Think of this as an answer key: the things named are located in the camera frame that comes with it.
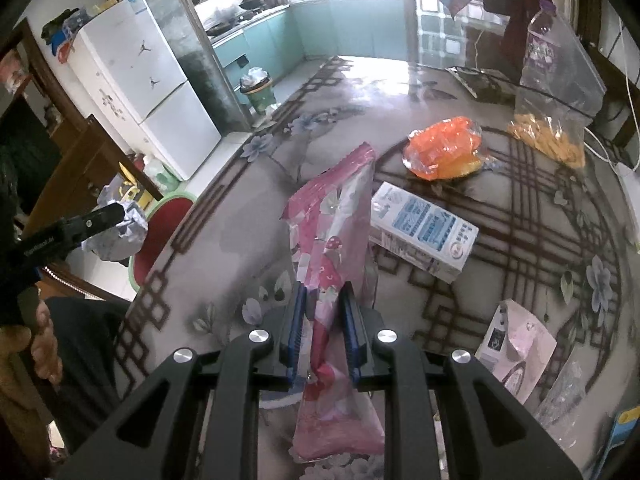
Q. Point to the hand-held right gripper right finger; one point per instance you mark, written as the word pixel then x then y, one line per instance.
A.
pixel 352 332

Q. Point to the red hanging cloth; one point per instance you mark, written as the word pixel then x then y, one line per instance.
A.
pixel 520 15

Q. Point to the dark cloth bundle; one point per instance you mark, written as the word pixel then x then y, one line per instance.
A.
pixel 57 25

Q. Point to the carved wooden chair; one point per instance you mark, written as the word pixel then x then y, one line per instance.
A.
pixel 90 160

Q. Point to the green trash bin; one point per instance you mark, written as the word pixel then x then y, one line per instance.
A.
pixel 257 92

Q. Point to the orange snack bag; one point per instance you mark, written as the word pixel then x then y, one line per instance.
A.
pixel 442 150

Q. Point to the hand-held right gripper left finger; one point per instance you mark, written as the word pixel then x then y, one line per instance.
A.
pixel 299 320

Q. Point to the clear bottle purple cap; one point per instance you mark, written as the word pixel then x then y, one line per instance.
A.
pixel 540 45

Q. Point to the zip bag of yellow snacks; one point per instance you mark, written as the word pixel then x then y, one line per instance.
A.
pixel 550 135

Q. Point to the silver foil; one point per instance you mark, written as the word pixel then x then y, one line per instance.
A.
pixel 120 240

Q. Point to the colourful sticky notes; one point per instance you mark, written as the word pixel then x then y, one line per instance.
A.
pixel 622 430

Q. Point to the blue packet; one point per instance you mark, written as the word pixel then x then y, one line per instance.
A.
pixel 75 27

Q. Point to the yellow container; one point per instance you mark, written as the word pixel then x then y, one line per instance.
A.
pixel 102 7

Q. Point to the white refrigerator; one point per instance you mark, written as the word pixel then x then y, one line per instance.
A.
pixel 145 90

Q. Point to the green red basin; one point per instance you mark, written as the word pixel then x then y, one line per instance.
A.
pixel 160 240

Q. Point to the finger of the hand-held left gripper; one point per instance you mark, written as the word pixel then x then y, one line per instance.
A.
pixel 95 220

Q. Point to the sliding glass door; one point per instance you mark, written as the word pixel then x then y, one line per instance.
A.
pixel 440 35

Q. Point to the clear plastic wrapper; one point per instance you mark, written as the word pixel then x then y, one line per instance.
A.
pixel 560 395

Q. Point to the white pouch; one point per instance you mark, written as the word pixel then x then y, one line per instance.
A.
pixel 520 345

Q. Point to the green bottle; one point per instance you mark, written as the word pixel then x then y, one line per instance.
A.
pixel 162 175

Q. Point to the black wok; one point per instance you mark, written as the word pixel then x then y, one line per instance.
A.
pixel 252 2

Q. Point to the white blue milk carton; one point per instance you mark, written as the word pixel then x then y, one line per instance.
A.
pixel 425 230

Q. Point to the teal lower kitchen cabinets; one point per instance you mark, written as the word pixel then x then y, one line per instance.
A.
pixel 340 27

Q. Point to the pink printed wrapper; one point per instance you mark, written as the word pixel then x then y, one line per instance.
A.
pixel 325 240

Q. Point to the yellow detergent bottle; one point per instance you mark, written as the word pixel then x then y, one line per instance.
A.
pixel 125 192

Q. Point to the dark wooden chair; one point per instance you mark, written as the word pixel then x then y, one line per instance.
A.
pixel 615 90

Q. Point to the person's left hand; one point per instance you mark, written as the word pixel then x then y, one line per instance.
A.
pixel 45 350

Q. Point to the dark flat packet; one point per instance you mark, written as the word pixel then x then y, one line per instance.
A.
pixel 480 85

